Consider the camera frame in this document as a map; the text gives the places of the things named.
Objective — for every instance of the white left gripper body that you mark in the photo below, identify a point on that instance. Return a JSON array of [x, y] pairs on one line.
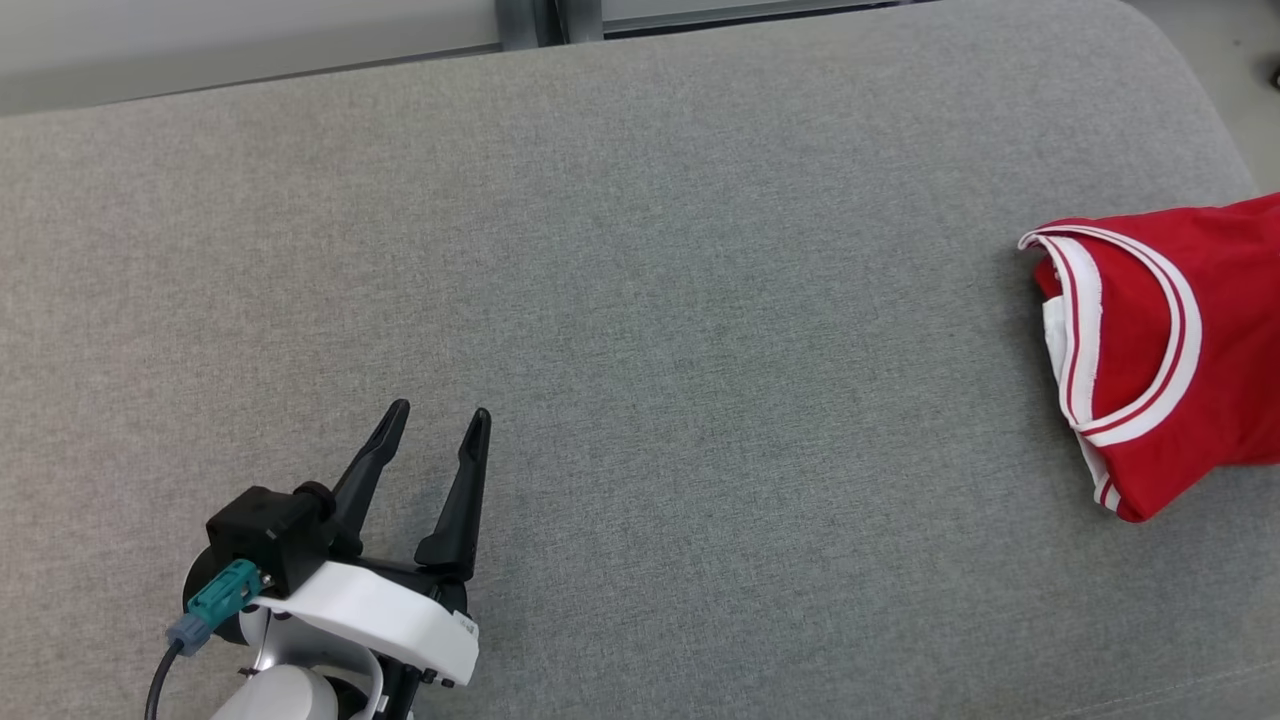
[[380, 615]]

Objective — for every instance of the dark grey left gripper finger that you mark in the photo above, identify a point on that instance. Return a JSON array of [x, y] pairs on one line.
[[370, 460], [460, 500]]

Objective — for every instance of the red shirt with white sleeves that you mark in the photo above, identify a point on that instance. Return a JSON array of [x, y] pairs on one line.
[[1220, 330]]

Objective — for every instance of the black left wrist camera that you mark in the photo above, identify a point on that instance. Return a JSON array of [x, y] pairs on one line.
[[265, 535]]

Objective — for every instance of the grey partition bottom rail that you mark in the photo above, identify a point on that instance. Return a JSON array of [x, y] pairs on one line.
[[740, 15], [250, 78]]

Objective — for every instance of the grey metal partition post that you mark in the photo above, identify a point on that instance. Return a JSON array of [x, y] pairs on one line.
[[525, 20]]

